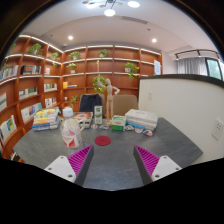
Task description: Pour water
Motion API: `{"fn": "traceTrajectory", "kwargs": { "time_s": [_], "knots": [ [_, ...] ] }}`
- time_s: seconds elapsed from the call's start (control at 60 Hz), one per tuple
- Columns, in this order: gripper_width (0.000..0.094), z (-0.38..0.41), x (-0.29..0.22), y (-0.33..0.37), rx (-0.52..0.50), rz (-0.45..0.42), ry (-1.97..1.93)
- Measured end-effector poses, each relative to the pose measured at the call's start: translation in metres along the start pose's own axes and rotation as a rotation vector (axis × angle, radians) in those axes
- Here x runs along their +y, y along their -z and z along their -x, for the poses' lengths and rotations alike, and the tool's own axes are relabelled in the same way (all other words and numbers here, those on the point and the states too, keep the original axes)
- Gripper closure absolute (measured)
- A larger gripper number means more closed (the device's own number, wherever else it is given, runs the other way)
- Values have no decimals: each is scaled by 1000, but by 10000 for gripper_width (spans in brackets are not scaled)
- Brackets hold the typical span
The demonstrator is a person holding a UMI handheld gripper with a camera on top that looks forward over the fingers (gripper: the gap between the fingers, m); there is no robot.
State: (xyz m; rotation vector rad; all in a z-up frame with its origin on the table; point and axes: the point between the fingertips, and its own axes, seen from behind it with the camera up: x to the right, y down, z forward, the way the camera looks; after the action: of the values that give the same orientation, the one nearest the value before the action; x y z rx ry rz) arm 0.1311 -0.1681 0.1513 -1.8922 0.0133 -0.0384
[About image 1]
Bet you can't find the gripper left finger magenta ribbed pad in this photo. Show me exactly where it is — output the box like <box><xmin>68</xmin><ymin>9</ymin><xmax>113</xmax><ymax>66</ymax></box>
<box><xmin>45</xmin><ymin>145</ymin><xmax>94</xmax><ymax>186</ymax></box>

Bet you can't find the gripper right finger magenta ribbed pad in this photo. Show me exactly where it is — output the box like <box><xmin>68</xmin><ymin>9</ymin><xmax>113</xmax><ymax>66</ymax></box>
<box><xmin>133</xmin><ymin>145</ymin><xmax>181</xmax><ymax>185</ymax></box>

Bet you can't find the painted stone, right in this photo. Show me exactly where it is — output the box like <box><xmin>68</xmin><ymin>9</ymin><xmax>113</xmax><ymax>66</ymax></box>
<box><xmin>143</xmin><ymin>130</ymin><xmax>153</xmax><ymax>136</ymax></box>

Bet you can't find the red round coaster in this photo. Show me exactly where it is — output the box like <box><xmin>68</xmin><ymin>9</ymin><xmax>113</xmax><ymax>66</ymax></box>
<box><xmin>95</xmin><ymin>136</ymin><xmax>111</xmax><ymax>146</ymax></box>

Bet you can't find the clear plastic pitcher, red label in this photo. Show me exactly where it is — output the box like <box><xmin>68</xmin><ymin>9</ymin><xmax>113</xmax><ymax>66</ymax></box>
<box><xmin>61</xmin><ymin>107</ymin><xmax>83</xmax><ymax>149</ymax></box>

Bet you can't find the orange picture box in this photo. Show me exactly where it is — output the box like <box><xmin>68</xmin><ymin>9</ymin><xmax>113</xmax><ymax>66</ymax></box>
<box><xmin>74</xmin><ymin>112</ymin><xmax>93</xmax><ymax>128</ymax></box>

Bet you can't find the stack of white flat boxes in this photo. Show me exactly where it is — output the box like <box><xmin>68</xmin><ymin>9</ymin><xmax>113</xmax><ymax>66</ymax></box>
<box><xmin>125</xmin><ymin>109</ymin><xmax>158</xmax><ymax>130</ymax></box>

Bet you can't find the stack of colourful books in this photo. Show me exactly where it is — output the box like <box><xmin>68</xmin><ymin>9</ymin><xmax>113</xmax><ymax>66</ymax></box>
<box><xmin>32</xmin><ymin>108</ymin><xmax>59</xmax><ymax>131</ymax></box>

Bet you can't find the green and white small box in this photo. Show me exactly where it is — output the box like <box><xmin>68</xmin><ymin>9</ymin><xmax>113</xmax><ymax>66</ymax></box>
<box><xmin>112</xmin><ymin>115</ymin><xmax>126</xmax><ymax>131</ymax></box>

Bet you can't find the green and white tall carton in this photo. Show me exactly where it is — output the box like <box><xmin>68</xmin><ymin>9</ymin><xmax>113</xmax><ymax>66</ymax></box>
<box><xmin>94</xmin><ymin>106</ymin><xmax>103</xmax><ymax>124</ymax></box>

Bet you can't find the dark blue chair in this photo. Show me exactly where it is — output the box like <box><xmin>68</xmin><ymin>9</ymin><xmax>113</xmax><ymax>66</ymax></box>
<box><xmin>79</xmin><ymin>94</ymin><xmax>102</xmax><ymax>112</ymax></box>

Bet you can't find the tan chair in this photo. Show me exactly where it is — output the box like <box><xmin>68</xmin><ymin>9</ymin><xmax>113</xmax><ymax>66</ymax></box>
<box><xmin>113</xmin><ymin>94</ymin><xmax>138</xmax><ymax>115</ymax></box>

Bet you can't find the hanging green plant centre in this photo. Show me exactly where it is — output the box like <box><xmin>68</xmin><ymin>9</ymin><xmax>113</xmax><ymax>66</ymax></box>
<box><xmin>92</xmin><ymin>76</ymin><xmax>106</xmax><ymax>93</ymax></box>

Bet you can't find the wooden artist mannequin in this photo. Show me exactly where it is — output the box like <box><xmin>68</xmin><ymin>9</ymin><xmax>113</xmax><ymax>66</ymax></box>
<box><xmin>105</xmin><ymin>78</ymin><xmax>120</xmax><ymax>123</ymax></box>

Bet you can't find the potted plant on right shelf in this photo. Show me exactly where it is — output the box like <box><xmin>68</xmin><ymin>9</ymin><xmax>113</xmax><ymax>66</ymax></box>
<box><xmin>125</xmin><ymin>62</ymin><xmax>139</xmax><ymax>80</ymax></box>

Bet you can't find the grey window curtain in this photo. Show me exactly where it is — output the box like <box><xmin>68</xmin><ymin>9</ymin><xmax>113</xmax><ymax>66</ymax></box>
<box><xmin>176</xmin><ymin>57</ymin><xmax>208</xmax><ymax>76</ymax></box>

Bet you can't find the ceiling lamp cluster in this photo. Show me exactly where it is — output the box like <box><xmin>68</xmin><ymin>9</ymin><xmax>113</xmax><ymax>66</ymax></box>
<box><xmin>82</xmin><ymin>0</ymin><xmax>140</xmax><ymax>17</ymax></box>

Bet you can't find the white wall socket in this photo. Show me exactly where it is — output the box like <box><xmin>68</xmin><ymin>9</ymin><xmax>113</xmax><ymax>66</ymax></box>
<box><xmin>212</xmin><ymin>119</ymin><xmax>224</xmax><ymax>140</ymax></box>

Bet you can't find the wooden wall bookshelf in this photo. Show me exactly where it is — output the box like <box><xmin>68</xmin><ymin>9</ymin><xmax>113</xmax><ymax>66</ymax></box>
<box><xmin>0</xmin><ymin>35</ymin><xmax>162</xmax><ymax>158</ymax></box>

